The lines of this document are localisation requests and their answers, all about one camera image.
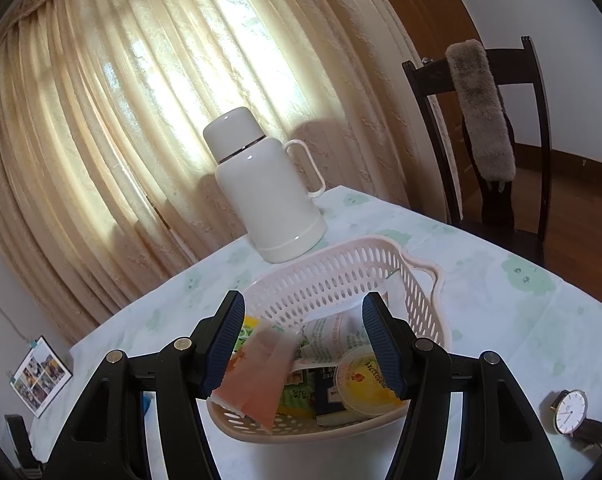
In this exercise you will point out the brown wooden door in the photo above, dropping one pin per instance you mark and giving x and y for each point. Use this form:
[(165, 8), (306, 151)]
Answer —
[(421, 10)]

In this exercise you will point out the pale green patterned tablecloth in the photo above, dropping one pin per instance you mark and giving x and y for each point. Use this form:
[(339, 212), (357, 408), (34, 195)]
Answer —
[(506, 310)]

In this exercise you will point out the black box-shaped object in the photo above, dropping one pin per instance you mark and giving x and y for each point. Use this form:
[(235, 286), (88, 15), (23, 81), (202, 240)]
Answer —
[(21, 440)]

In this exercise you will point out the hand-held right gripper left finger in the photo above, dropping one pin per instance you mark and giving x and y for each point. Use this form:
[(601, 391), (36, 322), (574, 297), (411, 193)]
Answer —
[(226, 345)]

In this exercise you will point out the dark wooden chair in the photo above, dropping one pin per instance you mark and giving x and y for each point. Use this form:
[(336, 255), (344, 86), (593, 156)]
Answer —
[(511, 245)]

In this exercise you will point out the navy and pale cracker packet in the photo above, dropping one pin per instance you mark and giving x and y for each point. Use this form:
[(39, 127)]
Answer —
[(326, 392)]

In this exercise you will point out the yellow jelly cup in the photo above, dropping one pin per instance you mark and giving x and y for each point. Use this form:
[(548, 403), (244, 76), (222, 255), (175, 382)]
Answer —
[(361, 385)]

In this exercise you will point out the white printed snack packet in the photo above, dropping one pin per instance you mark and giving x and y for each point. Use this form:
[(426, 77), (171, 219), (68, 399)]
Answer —
[(331, 335)]

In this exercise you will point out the beige curtain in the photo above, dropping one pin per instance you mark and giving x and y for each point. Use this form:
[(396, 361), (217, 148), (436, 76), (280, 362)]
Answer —
[(106, 135)]

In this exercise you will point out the white plastic basket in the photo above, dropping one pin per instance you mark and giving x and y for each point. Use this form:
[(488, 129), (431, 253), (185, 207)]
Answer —
[(331, 275)]

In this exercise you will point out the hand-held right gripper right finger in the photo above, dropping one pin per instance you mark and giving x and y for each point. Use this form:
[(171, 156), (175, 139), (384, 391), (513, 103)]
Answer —
[(383, 345)]

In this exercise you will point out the translucent orange snack packet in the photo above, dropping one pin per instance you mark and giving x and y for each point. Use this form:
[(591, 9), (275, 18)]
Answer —
[(261, 385)]

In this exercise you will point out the teal binder clip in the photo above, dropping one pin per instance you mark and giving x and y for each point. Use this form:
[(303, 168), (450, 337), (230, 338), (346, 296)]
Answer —
[(12, 379), (31, 343)]

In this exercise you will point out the wristwatch with white dial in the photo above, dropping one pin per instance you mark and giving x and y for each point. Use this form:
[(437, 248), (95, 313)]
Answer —
[(570, 412)]

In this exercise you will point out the grey fuzzy cloth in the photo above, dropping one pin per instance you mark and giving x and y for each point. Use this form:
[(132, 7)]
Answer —
[(481, 110)]

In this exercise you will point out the white thermos jug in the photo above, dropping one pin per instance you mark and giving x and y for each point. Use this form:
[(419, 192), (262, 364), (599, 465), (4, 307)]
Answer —
[(271, 195)]

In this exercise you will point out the green snack packet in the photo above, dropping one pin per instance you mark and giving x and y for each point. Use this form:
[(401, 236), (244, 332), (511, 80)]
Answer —
[(298, 397)]

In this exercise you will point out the photo calendar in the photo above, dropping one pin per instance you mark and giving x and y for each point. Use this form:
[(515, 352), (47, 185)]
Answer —
[(41, 377)]

